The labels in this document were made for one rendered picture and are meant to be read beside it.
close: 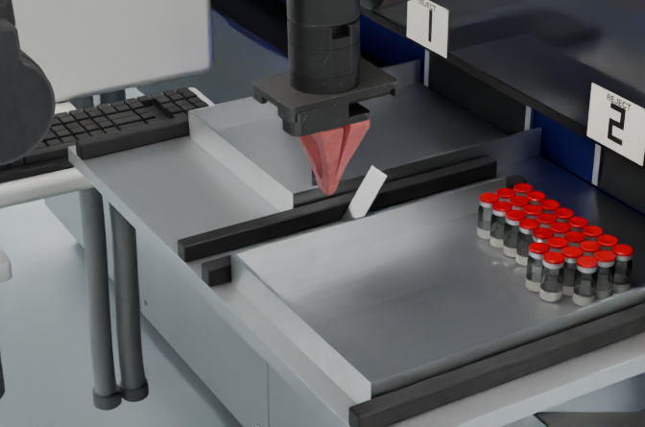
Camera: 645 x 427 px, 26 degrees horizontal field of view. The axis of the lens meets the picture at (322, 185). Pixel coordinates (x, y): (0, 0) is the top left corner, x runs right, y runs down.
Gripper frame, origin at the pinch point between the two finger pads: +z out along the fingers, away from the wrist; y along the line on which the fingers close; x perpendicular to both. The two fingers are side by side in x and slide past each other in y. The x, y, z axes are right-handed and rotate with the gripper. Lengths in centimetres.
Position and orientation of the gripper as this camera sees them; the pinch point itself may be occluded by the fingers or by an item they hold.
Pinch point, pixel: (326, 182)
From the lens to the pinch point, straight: 115.7
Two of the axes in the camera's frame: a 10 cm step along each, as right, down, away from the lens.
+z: 0.2, 8.9, 4.5
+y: 8.6, -2.4, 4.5
